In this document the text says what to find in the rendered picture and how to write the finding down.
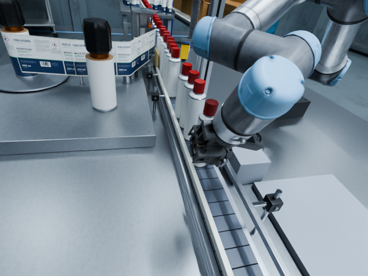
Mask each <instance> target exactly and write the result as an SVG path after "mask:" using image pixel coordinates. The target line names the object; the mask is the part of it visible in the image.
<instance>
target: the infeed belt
mask: <svg viewBox="0 0 368 276"><path fill-rule="evenodd" d="M169 99H170V102H171V105H172V107H173V110H174V111H175V101H176V98H169ZM164 102H165V105H166V108H167V110H168V114H169V117H170V120H171V123H172V127H173V129H174V132H175V135H176V139H177V142H178V144H179V148H180V151H181V154H182V157H183V161H184V163H185V166H186V169H187V173H188V176H189V179H190V182H191V185H192V188H193V192H194V195H195V198H196V200H197V203H198V206H199V210H200V213H201V216H202V219H203V222H204V225H205V229H206V232H207V234H208V237H209V240H210V244H211V247H212V250H213V253H214V256H215V259H216V262H217V266H218V269H219V271H220V275H221V276H224V275H223V272H222V269H221V266H220V263H219V260H218V257H217V254H216V251H215V248H214V245H213V242H212V239H211V236H210V233H209V230H208V227H207V224H206V221H205V218H204V215H203V212H202V209H201V206H200V203H199V200H198V197H197V194H196V191H195V188H194V185H193V182H192V179H191V176H190V173H189V170H188V167H187V164H186V161H185V158H184V155H183V152H182V149H181V145H180V142H179V139H178V137H177V133H176V130H175V127H174V124H173V121H172V119H171V115H170V112H169V109H168V106H167V104H166V100H165V98H164ZM185 143H186V146H187V148H188V151H189V154H190V156H191V152H190V147H189V146H190V142H189V141H186V140H185ZM194 168H195V170H196V173H197V175H198V179H199V181H200V184H201V187H202V189H203V192H204V195H205V198H206V201H207V203H208V206H209V209H210V211H211V214H212V217H213V219H214V222H215V225H216V228H217V231H218V233H219V236H220V239H221V241H222V245H223V247H224V250H225V252H226V255H227V258H228V261H229V264H230V266H231V269H232V272H233V274H234V276H264V275H263V273H262V271H261V269H260V267H259V265H258V264H257V263H258V262H257V260H256V258H255V255H254V253H253V251H252V249H251V247H250V245H249V242H248V240H247V238H246V236H245V234H244V232H243V229H241V228H242V227H241V225H240V223H239V221H238V219H237V216H236V214H235V212H234V210H233V208H232V206H231V203H230V201H229V199H228V197H227V195H226V192H225V190H224V189H223V186H222V183H221V181H220V179H219V177H218V175H217V173H216V170H215V168H214V166H213V165H208V164H207V165H206V166H205V167H203V168H196V167H194ZM247 245H248V246H247Z"/></svg>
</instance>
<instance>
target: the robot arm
mask: <svg viewBox="0 0 368 276"><path fill-rule="evenodd" d="M302 2H309V3H315V4H319V5H324V6H327V8H326V13H327V16H328V18H329V22H328V24H327V28H326V31H325V34H324V38H323V41H322V43H321V45H320V42H319V40H318V39H317V37H316V36H315V35H313V34H312V33H310V32H307V31H301V30H299V31H294V32H290V33H289V34H286V35H285V36H283V37H280V36H276V35H273V34H270V33H267V32H266V31H267V30H268V29H269V28H270V27H271V26H272V25H273V24H274V23H275V22H276V21H277V20H279V19H280V18H281V17H282V16H283V15H284V14H285V13H286V12H287V11H288V10H289V9H290V8H291V7H293V6H295V5H298V4H301V3H302ZM367 19H368V0H247V1H245V2H244V3H243V4H241V5H240V6H239V7H237V8H236V9H234V10H233V11H232V12H230V13H229V14H228V15H226V16H225V17H224V18H223V19H218V18H217V17H210V16H205V17H203V18H202V19H200V20H199V22H198V23H197V25H196V27H195V29H194V31H193V36H192V47H193V50H194V52H195V53H196V54H197V55H199V56H201V57H203V58H205V59H207V60H208V61H210V62H211V61H213V62H215V63H217V64H220V65H222V66H225V67H228V68H230V69H233V70H235V71H238V72H240V73H242V74H243V76H242V78H241V79H240V82H239V83H238V85H237V86H236V87H235V88H234V90H233V91H232V93H231V94H230V96H229V97H228V98H227V100H226V101H225V102H224V103H223V104H222V106H221V107H220V109H219V110H218V111H217V112H216V114H215V115H214V118H213V120H203V121H202V122H201V124H200V125H193V126H192V128H191V130H190V131H189V133H188V135H191V137H190V138H189V141H190V146H189V147H190V152H191V157H192V159H193V162H192V163H205V164H208V165H215V166H216V167H220V166H224V165H225V164H226V163H228V160H227V159H229V158H231V156H232V153H233V150H232V147H240V148H245V149H249V150H253V151H258V150H260V149H262V148H264V145H263V142H262V137H261V135H260V132H259V131H260V130H261V129H263V128H264V127H265V126H267V125H268V124H269V123H271V122H272V121H274V120H275V119H276V118H278V117H280V116H282V115H284V114H285V113H286V112H287V111H289V110H290V109H291V107H292V106H293V105H294V104H295V103H296V102H297V101H298V100H299V99H300V98H301V97H302V95H303V93H304V86H303V85H304V82H305V80H306V79H310V80H313V81H315V82H318V83H321V84H323V85H327V86H330V87H332V86H334V85H336V84H337V83H338V82H339V81H340V79H341V78H342V77H343V75H344V74H345V72H346V71H347V69H348V68H349V66H350V64H351V60H350V59H348V56H347V51H348V49H349V47H350V45H351V44H352V42H353V40H354V38H355V36H356V34H357V32H358V31H359V28H360V26H361V24H362V23H363V22H364V21H366V20H367ZM196 129H197V130H196ZM193 130H194V132H193V133H192V131H193Z"/></svg>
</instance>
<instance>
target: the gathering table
mask: <svg viewBox="0 0 368 276"><path fill-rule="evenodd" d="M120 14H123V32H124V22H127V15H131V10H130V7H126V6H125V5H123V0H120ZM156 14H157V16H159V18H160V20H161V21H162V22H163V18H164V19H168V26H167V31H169V32H171V20H172V19H175V11H174V10H173V9H172V12H171V15H167V13H166V14H162V12H161V11H160V8H159V11H156Z"/></svg>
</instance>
